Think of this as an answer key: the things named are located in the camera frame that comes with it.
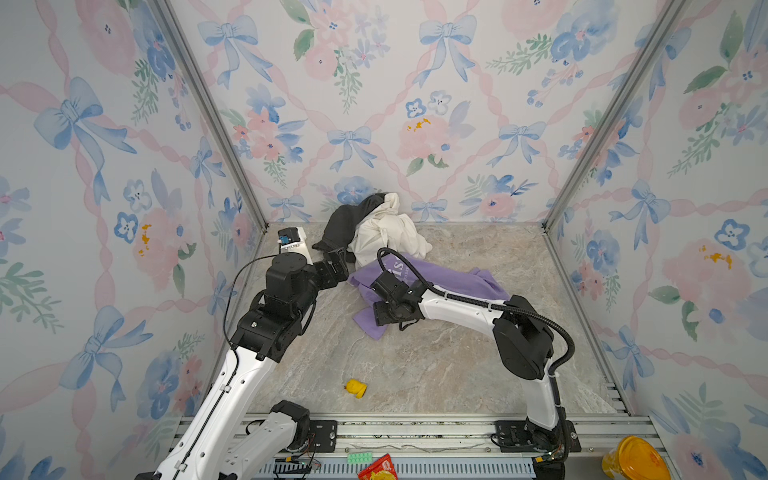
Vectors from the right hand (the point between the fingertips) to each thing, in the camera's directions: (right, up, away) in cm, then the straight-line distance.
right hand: (383, 312), depth 91 cm
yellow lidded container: (+54, -26, -28) cm, 66 cm away
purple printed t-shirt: (+31, +8, +9) cm, 33 cm away
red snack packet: (0, -32, -22) cm, 39 cm away
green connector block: (-5, -30, -21) cm, 37 cm away
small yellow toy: (-7, -18, -11) cm, 22 cm away
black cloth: (-14, +28, +6) cm, 32 cm away
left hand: (-12, +18, -23) cm, 32 cm away
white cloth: (+1, +26, +4) cm, 27 cm away
